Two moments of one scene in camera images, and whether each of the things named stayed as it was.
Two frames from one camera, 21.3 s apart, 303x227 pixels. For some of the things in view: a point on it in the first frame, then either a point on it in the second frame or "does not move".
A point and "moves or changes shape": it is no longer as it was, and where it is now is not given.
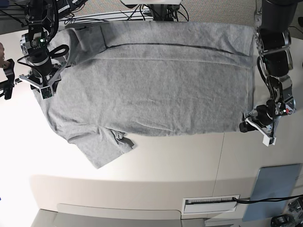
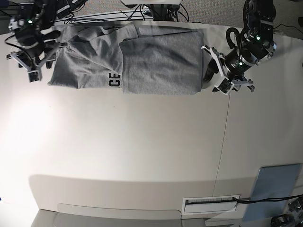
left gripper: (45, 69) → (38, 53)
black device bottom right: (282, 220) does not move
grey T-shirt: (148, 78) moves or changes shape
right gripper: (265, 115) → (236, 67)
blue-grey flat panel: (271, 182) does not move
